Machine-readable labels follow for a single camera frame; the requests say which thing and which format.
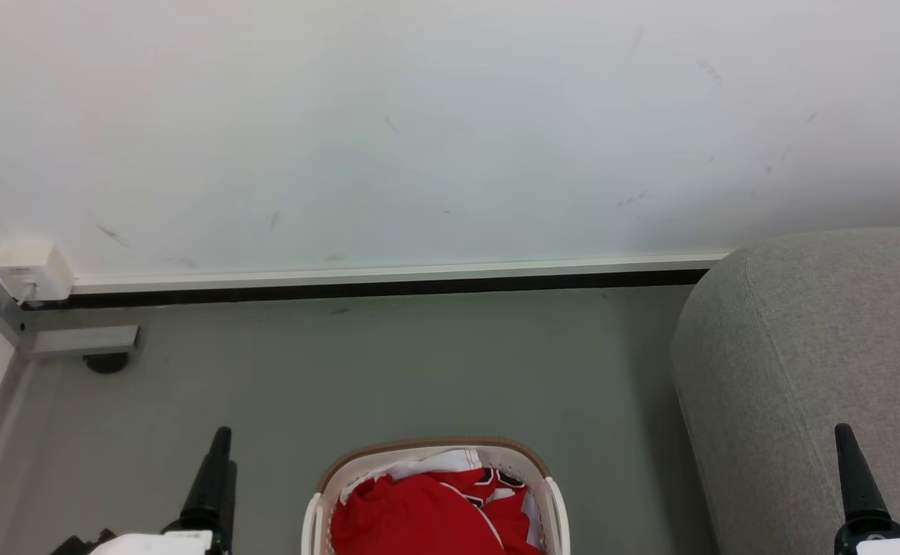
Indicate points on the black round frame foot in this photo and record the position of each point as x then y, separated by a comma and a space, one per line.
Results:
107, 362

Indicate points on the grey fabric sofa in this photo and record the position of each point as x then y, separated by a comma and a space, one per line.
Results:
789, 370

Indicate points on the white laundry basket brown rim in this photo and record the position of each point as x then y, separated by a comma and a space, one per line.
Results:
327, 482

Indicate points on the white wall socket box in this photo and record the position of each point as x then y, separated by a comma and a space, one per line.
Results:
34, 270

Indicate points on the red sports jersey white trim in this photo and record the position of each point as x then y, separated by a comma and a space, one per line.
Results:
419, 516

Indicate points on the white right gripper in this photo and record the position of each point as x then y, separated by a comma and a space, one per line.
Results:
893, 543

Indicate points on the white wall baseboard strip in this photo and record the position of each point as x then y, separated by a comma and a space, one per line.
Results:
388, 275

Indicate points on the white garment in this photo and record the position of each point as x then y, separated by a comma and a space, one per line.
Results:
438, 462

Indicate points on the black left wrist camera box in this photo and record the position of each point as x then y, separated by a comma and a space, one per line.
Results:
84, 544

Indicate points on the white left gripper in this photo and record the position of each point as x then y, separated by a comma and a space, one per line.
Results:
165, 543

